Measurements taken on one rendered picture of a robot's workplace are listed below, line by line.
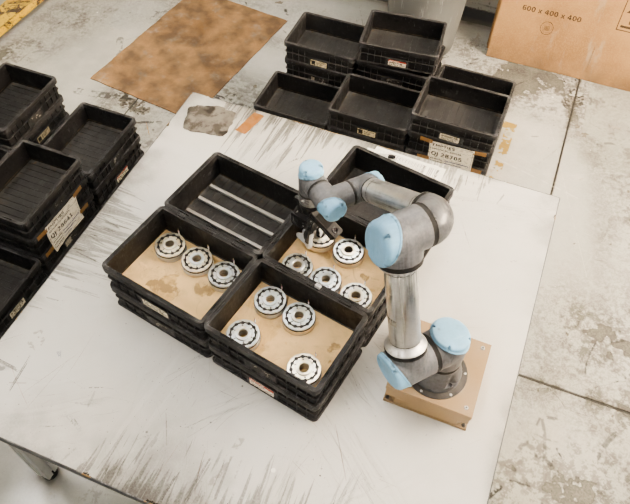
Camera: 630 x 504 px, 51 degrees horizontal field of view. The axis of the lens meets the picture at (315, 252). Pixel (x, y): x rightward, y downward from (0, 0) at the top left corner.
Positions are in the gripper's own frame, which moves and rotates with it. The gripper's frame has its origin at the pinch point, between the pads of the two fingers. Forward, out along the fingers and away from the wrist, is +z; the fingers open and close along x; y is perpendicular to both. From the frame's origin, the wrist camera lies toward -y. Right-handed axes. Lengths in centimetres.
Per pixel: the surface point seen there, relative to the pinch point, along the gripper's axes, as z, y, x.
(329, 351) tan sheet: 2.9, -27.5, 28.2
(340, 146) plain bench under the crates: 15, 29, -55
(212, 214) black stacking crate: 2.7, 37.1, 10.7
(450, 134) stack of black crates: 32, 5, -107
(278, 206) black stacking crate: 2.7, 21.3, -6.5
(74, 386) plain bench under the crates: 16, 31, 81
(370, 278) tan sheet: 2.7, -22.0, -1.4
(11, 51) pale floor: 84, 281, -54
